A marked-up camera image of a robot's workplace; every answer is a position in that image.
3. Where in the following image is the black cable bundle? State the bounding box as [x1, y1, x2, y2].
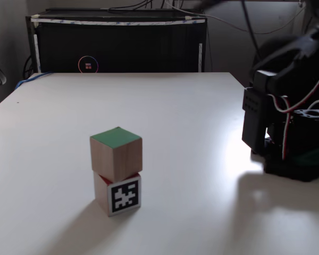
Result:
[107, 0, 160, 13]

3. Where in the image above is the green base clamp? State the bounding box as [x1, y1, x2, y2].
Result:
[292, 147, 319, 167]

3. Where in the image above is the black computer case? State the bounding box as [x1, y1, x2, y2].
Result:
[25, 7, 208, 74]

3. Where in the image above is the blue cable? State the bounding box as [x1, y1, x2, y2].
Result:
[15, 71, 54, 91]

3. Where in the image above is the red-topped wooden cube with marker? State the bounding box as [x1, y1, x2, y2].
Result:
[93, 171, 142, 217]

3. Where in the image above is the red white black servo cable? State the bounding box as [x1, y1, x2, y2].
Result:
[271, 67, 319, 160]

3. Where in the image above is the green-topped wooden cube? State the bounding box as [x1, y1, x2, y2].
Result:
[89, 126, 144, 181]

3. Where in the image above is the thin white cable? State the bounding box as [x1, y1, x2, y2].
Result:
[164, 0, 310, 35]

